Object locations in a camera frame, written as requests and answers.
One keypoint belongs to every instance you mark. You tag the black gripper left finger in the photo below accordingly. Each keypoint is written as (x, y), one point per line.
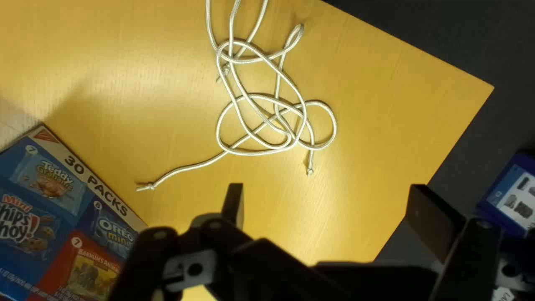
(233, 206)

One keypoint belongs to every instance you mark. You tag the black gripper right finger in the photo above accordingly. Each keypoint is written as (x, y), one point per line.
(437, 228)

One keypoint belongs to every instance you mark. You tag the blue snack cardboard box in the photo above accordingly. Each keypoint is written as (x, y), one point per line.
(44, 223)

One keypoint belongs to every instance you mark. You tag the small blue product box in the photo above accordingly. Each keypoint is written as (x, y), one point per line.
(511, 193)

